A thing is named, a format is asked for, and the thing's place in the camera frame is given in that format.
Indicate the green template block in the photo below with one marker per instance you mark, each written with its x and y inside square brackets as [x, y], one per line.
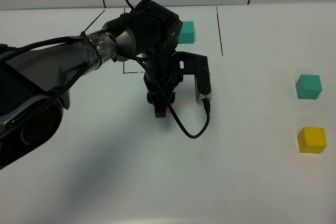
[187, 34]

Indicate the yellow block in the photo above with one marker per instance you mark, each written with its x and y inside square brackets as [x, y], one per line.
[312, 140]

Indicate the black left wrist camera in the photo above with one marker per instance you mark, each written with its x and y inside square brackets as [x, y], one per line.
[196, 65]

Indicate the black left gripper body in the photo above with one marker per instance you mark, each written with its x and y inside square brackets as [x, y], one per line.
[164, 69]

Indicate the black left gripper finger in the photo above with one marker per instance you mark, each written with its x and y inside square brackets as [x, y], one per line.
[160, 107]

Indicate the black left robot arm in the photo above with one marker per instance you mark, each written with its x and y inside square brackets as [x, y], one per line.
[36, 79]

